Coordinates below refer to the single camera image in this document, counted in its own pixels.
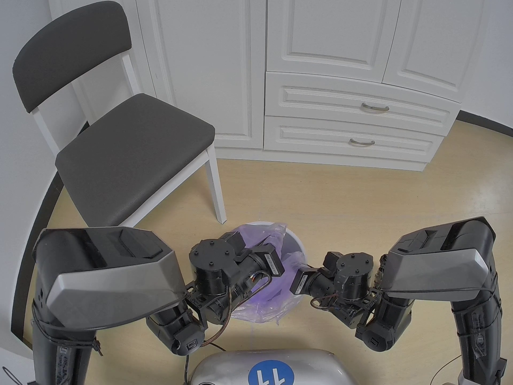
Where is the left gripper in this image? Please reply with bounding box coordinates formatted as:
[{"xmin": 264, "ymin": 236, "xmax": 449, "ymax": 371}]
[{"xmin": 236, "ymin": 244, "xmax": 286, "ymax": 287}]

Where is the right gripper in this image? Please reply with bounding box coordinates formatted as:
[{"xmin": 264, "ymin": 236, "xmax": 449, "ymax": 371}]
[{"xmin": 290, "ymin": 268, "xmax": 340, "ymax": 298}]

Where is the purple plastic bag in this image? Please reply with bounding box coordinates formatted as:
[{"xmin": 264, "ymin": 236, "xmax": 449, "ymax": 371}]
[{"xmin": 230, "ymin": 222, "xmax": 318, "ymax": 326}]

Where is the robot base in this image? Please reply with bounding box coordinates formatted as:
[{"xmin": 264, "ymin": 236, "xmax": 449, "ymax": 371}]
[{"xmin": 192, "ymin": 348, "xmax": 359, "ymax": 385}]

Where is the white trash bin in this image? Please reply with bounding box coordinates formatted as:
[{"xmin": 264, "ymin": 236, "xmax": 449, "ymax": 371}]
[{"xmin": 239, "ymin": 220, "xmax": 308, "ymax": 322}]

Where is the grey and white chair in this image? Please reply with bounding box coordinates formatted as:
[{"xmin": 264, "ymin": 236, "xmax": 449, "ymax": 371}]
[{"xmin": 12, "ymin": 0, "xmax": 228, "ymax": 228}]

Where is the white wardrobe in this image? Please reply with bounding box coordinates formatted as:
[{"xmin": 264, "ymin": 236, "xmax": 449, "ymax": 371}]
[{"xmin": 45, "ymin": 0, "xmax": 487, "ymax": 172}]

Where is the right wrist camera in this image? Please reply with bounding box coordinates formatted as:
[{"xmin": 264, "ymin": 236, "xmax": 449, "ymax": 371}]
[{"xmin": 322, "ymin": 251, "xmax": 342, "ymax": 275}]

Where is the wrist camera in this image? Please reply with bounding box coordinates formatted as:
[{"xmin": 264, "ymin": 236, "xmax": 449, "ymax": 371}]
[
  {"xmin": 218, "ymin": 232, "xmax": 245, "ymax": 256},
  {"xmin": 322, "ymin": 251, "xmax": 342, "ymax": 275}
]

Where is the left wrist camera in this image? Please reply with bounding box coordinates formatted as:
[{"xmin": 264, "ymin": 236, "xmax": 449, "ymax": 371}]
[{"xmin": 218, "ymin": 232, "xmax": 245, "ymax": 256}]

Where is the black cable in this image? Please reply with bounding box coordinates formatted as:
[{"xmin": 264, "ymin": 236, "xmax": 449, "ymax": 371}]
[
  {"xmin": 200, "ymin": 285, "xmax": 235, "ymax": 348},
  {"xmin": 184, "ymin": 349, "xmax": 227, "ymax": 382}
]

